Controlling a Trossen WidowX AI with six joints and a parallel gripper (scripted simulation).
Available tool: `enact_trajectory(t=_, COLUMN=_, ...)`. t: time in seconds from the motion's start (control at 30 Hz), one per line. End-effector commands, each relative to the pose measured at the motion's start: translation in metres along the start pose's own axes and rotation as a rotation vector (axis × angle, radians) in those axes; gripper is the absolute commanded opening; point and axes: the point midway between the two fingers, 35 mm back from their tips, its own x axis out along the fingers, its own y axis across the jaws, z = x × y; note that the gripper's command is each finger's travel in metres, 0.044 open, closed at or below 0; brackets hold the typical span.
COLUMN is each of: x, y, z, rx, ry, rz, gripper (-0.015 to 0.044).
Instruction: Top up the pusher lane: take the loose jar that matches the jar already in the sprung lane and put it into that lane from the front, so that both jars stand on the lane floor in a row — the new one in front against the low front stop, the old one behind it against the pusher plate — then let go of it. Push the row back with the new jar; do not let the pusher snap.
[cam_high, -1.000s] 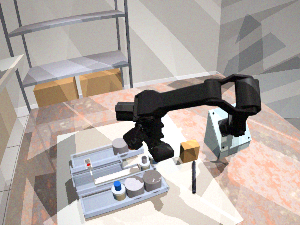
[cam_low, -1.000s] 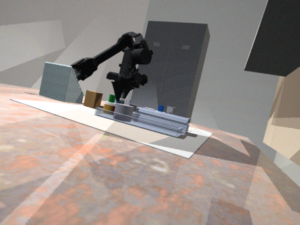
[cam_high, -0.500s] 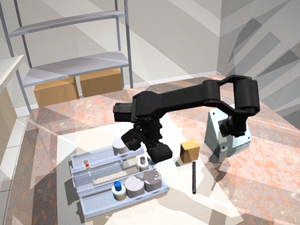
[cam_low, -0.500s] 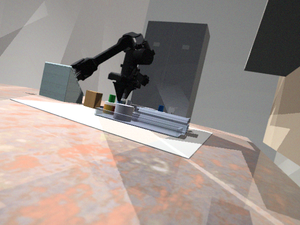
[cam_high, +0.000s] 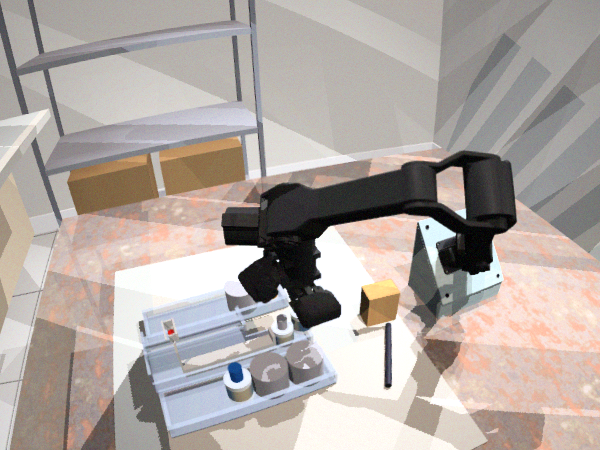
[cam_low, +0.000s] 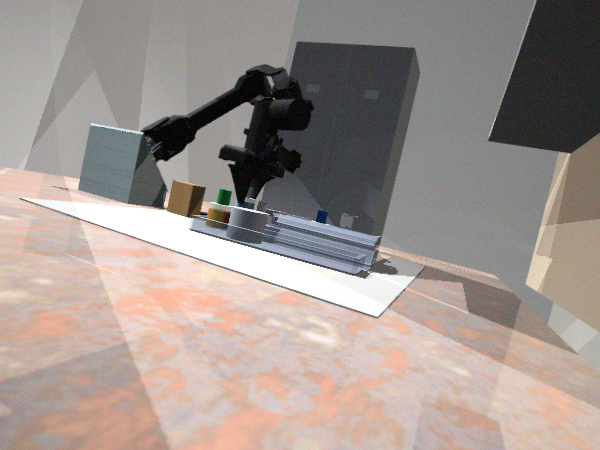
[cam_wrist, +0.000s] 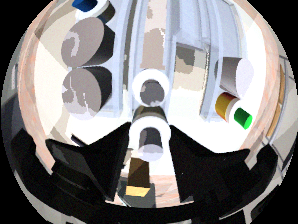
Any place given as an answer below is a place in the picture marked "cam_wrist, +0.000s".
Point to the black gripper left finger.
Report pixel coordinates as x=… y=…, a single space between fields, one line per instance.
x=101 y=161

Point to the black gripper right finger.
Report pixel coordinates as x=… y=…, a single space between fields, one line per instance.
x=196 y=165

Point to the orange-brown block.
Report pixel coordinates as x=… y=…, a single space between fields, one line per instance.
x=138 y=179

